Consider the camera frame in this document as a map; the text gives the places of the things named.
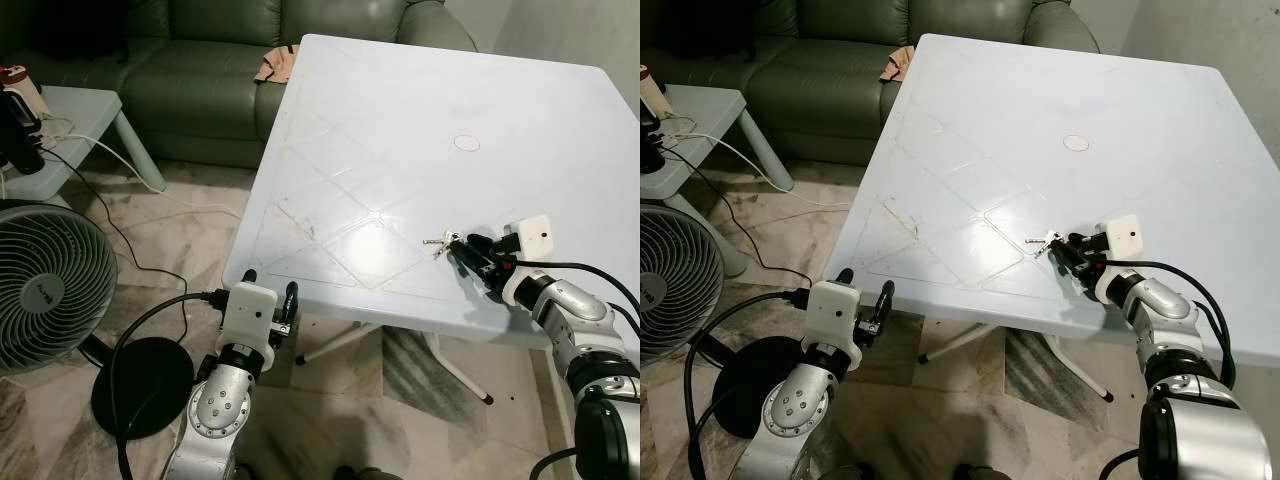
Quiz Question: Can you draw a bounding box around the white metal table leg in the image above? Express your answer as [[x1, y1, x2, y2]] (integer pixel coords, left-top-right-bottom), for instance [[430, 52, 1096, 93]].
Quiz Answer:
[[1048, 334, 1114, 404], [418, 333, 494, 405], [294, 320, 383, 367], [917, 321, 1003, 365]]

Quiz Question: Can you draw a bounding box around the white plastic table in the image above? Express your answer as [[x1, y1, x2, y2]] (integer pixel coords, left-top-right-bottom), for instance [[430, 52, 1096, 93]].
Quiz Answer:
[[822, 34, 1280, 367], [222, 34, 641, 352]]

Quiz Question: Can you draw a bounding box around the grey floor fan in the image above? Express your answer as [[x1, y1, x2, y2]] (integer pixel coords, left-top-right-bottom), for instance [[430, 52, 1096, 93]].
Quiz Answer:
[[0, 198, 196, 441], [640, 200, 801, 439]]

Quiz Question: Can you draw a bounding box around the green leather sofa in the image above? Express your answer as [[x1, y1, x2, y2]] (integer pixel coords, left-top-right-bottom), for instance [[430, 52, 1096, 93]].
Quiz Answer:
[[0, 0, 479, 169], [640, 0, 1101, 167]]

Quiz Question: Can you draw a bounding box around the black device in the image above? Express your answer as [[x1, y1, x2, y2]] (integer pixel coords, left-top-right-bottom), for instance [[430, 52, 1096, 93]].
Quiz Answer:
[[640, 120, 667, 174], [0, 95, 47, 174]]

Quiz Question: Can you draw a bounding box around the tan crumpled cloth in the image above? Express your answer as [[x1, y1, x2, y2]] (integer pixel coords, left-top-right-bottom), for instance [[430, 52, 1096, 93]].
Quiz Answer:
[[254, 44, 302, 85], [879, 45, 917, 84]]

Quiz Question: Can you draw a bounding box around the grey side table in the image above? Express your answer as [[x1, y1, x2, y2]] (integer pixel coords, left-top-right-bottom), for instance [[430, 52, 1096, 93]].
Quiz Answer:
[[640, 85, 796, 198], [0, 85, 168, 201]]

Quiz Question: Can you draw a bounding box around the white bottle with red cap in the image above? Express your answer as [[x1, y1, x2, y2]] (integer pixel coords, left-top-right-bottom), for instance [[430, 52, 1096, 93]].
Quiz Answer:
[[0, 65, 47, 122], [640, 65, 670, 120]]

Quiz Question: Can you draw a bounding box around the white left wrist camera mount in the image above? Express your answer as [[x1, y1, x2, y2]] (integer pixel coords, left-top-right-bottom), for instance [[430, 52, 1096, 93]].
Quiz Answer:
[[217, 282, 279, 352], [804, 281, 862, 352]]

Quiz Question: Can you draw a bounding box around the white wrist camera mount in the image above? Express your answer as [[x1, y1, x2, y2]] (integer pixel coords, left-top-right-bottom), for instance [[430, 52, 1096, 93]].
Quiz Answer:
[[804, 281, 862, 352], [499, 214, 555, 306], [217, 282, 279, 352], [1095, 213, 1145, 306]]

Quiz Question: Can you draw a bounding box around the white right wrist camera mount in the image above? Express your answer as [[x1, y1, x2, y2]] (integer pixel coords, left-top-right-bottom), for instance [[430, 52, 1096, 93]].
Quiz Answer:
[[1095, 213, 1145, 306], [499, 214, 555, 306]]

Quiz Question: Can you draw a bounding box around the thin black floor cable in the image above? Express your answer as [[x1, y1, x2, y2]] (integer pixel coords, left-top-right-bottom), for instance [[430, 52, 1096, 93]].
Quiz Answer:
[[40, 148, 193, 341], [662, 148, 813, 294]]

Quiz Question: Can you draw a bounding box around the white power cable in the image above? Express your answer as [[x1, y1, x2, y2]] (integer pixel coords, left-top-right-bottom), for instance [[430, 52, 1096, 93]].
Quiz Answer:
[[38, 118, 243, 217], [662, 115, 839, 209]]

